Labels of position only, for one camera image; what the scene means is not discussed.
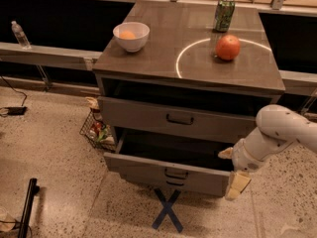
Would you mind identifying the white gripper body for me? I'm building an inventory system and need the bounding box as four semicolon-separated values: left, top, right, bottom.
232;139;264;173

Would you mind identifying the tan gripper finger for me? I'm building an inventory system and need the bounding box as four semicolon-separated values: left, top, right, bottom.
225;171;251;200
218;147;233;160

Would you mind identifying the grey drawer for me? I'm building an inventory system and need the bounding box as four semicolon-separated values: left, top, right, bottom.
104;129;233;197
166;180;184;186
98;96;256;144

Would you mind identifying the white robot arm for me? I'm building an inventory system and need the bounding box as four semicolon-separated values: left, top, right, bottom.
218;104;317;200

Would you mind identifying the grey bottom drawer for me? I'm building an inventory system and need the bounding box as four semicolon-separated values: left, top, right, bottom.
166;180;184;186

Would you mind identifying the grey drawer cabinet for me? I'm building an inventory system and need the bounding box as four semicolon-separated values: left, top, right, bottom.
92;1;286;196

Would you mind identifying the grey top drawer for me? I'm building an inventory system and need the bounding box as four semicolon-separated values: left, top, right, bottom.
98;96;256;144

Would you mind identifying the blue tape cross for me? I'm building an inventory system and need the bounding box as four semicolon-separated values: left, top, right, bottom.
152;188;183;233

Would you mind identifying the red apple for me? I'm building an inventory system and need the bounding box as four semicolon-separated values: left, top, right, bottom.
215;35;241;60

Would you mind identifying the green soda can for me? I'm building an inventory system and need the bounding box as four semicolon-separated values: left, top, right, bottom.
214;0;235;33

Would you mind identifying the white bowl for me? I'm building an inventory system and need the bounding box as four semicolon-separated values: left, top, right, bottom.
113;22;150;53

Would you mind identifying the orange fruit in bowl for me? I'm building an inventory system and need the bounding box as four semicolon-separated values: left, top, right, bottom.
119;31;136;40

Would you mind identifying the black bar stand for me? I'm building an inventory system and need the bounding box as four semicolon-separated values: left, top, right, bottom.
18;178;40;238

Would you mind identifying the clear plastic water bottle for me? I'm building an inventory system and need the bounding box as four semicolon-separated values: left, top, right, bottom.
11;21;31;50

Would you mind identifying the black wire basket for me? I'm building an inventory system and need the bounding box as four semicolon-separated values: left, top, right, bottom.
79;109;116;152

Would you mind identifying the grey metal shelf rail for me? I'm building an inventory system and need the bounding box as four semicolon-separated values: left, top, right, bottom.
0;43;101;70

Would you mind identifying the black power adapter with cable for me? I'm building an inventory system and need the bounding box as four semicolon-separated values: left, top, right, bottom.
0;77;28;117

